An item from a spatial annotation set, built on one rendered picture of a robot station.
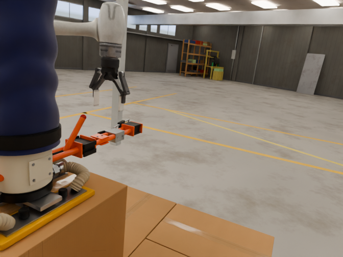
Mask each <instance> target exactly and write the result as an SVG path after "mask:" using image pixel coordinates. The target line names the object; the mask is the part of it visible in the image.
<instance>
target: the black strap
mask: <svg viewBox="0 0 343 257"><path fill-rule="evenodd" d="M60 139H61V124H60V123H59V126H58V127H57V128H54V129H52V130H49V131H45V132H39V133H34V134H27V135H15V136H0V150H5V151H16V150H29V149H36V148H41V147H45V146H48V145H51V144H54V143H56V142H57V141H58V140H60Z"/></svg>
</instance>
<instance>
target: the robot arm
mask: <svg viewBox="0 0 343 257"><path fill-rule="evenodd" d="M54 29H55V34H56V35H70V36H88V37H93V38H94V39H96V40H97V41H98V42H100V56H102V58H101V67H102V68H95V73H94V76H93V78H92V80H91V83H90V85H89V88H91V89H92V90H93V106H99V96H100V90H99V87H100V86H101V85H102V83H103V82H104V81H105V80H109V81H112V82H113V83H114V84H115V85H116V87H117V89H118V91H119V93H120V95H119V103H118V111H119V112H121V111H123V110H124V103H125V102H126V95H129V94H130V91H129V88H128V84H127V81H126V78H125V72H124V71H120V72H118V68H119V59H118V58H121V48H122V45H121V44H122V42H123V38H124V35H125V15H124V10H123V7H122V6H121V5H120V4H117V3H114V2H106V3H103V4H102V6H101V9H100V12H99V17H97V18H95V20H94V21H92V22H86V23H78V22H65V21H55V20H54ZM101 73H102V75H101ZM100 75H101V76H100ZM118 76H119V78H118ZM99 77H100V79H99ZM119 80H120V81H119Z"/></svg>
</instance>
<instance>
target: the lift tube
mask: <svg viewBox="0 0 343 257"><path fill-rule="evenodd" d="M57 4H58V0H0V136H15V135H27V134H34V133H39V132H45V131H49V130H52V129H55V128H57V127H58V126H59V122H60V115H59V109H58V106H57V103H56V99H55V94H56V91H57V88H58V84H59V80H58V76H57V73H56V71H55V61H56V58H57V54H58V43H57V38H56V34H55V29H54V18H55V14H56V9H57ZM59 144H60V140H58V141H57V142H56V143H54V144H51V145H48V146H45V147H41V148H36V149H29V150H16V151H5V150H0V156H24V155H32V154H36V153H41V152H45V151H48V150H51V149H53V148H55V147H57V146H58V145H59Z"/></svg>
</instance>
